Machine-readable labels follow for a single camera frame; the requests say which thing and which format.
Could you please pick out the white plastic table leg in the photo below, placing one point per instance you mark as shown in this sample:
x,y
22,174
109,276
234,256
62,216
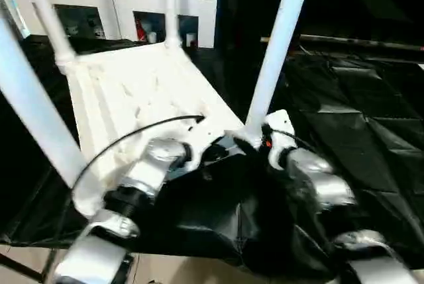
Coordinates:
x,y
49,16
36,105
171,9
278,49

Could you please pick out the white plastic table top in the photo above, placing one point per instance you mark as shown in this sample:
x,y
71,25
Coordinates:
x,y
132,82

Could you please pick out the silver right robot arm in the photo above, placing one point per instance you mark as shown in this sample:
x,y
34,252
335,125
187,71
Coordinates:
x,y
324,184

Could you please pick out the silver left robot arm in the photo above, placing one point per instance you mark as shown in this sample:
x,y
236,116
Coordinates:
x,y
149,171

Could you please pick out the black plastic mat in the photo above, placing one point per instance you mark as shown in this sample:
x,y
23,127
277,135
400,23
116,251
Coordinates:
x,y
348,148

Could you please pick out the small white cup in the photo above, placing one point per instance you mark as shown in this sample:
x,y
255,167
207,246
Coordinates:
x,y
190,39
152,36

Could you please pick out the red box in cabinet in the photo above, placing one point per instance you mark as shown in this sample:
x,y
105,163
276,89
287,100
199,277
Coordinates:
x,y
141,30

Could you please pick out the white flat board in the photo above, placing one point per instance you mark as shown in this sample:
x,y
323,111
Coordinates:
x,y
421,66

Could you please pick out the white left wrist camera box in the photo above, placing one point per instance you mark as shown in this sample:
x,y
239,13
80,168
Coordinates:
x,y
205,131

